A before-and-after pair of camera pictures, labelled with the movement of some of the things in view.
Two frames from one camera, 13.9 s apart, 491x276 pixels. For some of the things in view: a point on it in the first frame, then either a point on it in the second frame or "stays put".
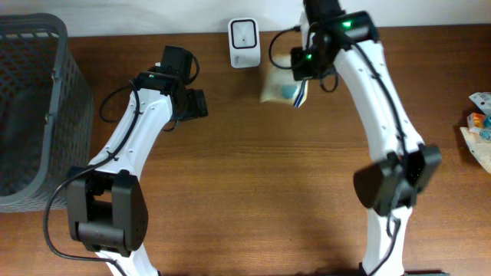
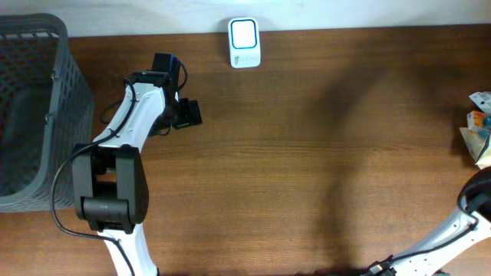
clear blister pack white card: (483, 100) stays put
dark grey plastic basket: (47, 114) stays put
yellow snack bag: (277, 82) -> (485, 160)
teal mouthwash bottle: (486, 133) stays put
